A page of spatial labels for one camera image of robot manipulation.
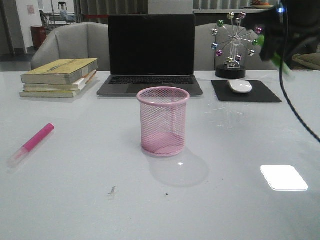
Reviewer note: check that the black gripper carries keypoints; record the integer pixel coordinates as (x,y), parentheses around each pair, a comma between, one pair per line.
(287,27)

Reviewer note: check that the green highlighter pen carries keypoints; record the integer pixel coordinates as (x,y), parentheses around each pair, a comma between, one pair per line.
(280,61)

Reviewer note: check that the pink highlighter pen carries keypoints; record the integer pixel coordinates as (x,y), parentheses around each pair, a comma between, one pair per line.
(21,153)

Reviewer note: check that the pink mesh pen holder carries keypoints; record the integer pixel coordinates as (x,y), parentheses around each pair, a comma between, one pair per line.
(163,120)

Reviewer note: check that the olive cushion at right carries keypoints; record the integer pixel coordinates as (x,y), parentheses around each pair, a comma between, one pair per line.
(311,60)

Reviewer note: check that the fruit bowl on counter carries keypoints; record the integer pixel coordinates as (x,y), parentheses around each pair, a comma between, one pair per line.
(260,5)

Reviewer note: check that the ferris wheel desk toy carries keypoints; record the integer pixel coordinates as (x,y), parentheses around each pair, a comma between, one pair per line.
(233,43)

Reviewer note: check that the black mouse pad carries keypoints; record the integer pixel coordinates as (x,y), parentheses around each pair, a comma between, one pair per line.
(260,93)

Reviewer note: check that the right grey armchair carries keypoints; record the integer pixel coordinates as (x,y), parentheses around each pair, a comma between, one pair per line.
(204,57)

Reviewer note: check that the grey armchair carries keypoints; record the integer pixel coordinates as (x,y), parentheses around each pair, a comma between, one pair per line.
(204,57)
(75,41)

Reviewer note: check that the white computer mouse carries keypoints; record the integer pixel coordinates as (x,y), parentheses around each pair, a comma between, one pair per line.
(240,86)

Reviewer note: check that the grey open laptop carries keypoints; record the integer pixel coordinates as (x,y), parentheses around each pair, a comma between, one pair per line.
(150,50)

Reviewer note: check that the left grey armchair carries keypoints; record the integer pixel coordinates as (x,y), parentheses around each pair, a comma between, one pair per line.
(75,41)

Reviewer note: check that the middle cream book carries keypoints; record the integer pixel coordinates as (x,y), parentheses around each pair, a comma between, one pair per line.
(76,86)

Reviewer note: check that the cream book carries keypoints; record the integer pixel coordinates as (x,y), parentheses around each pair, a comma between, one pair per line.
(50,94)
(76,86)

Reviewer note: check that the bottom cream book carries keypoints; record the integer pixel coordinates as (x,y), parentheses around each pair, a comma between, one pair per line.
(50,94)

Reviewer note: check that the red trash bin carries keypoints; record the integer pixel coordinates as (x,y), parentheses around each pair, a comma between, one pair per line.
(39,35)

